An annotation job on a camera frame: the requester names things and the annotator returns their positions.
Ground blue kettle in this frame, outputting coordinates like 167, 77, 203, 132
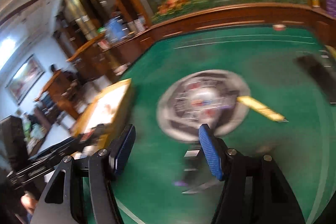
105, 18, 127, 43

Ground black smartphone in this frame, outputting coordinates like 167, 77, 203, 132
294, 54, 335, 105

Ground black marker purple cap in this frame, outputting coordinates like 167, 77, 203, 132
173, 143, 204, 187

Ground round grey black coaster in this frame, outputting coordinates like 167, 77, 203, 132
157, 69, 251, 143

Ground framed wall picture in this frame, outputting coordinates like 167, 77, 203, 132
6, 54, 45, 105

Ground purple bottles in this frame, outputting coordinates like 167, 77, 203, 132
326, 0, 336, 18

